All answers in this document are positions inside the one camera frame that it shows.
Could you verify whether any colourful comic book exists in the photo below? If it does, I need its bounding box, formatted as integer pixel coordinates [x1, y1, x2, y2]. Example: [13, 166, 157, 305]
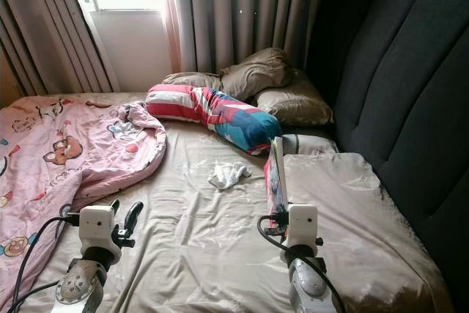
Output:
[264, 136, 290, 229]

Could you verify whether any pink cartoon print blanket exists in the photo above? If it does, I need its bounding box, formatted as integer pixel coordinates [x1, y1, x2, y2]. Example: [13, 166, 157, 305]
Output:
[0, 100, 168, 310]

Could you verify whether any bed with beige sheet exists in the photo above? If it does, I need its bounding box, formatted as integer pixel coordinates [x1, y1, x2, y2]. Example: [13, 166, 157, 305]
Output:
[0, 93, 455, 313]

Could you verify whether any white crumpled cloth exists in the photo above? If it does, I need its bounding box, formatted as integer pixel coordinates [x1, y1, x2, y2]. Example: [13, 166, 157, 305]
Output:
[208, 162, 254, 191]

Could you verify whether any pale small pillow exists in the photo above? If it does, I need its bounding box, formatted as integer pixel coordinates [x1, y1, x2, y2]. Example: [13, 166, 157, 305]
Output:
[282, 133, 339, 155]

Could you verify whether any beige pillow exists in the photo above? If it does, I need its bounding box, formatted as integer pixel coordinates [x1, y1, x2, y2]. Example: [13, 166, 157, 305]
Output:
[161, 71, 224, 90]
[220, 48, 294, 100]
[253, 70, 334, 127]

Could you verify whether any red white teal bolster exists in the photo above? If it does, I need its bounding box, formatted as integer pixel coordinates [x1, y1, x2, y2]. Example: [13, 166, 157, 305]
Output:
[145, 84, 283, 156]

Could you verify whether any grey pleated curtain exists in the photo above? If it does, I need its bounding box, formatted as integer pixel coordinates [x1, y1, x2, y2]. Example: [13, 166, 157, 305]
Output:
[172, 0, 327, 72]
[0, 0, 118, 97]

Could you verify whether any pink sheer curtain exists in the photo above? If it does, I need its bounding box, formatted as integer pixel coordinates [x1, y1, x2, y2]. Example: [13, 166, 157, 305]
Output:
[161, 0, 184, 73]

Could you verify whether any dark grey padded headboard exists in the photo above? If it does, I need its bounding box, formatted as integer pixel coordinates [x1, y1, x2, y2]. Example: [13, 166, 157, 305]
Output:
[306, 0, 469, 306]

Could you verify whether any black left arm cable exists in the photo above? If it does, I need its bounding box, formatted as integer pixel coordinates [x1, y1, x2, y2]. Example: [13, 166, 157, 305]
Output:
[11, 213, 81, 313]

